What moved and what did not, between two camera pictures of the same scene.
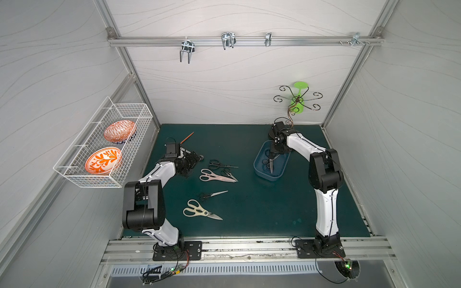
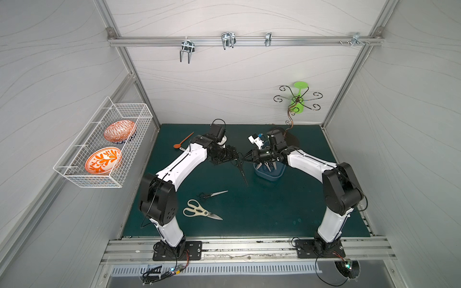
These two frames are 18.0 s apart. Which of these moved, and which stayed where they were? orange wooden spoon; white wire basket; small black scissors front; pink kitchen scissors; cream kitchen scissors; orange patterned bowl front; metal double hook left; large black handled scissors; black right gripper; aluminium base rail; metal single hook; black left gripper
Moved: black left gripper; pink kitchen scissors; black right gripper; large black handled scissors
Stayed: orange patterned bowl front; metal single hook; white wire basket; aluminium base rail; metal double hook left; cream kitchen scissors; small black scissors front; orange wooden spoon
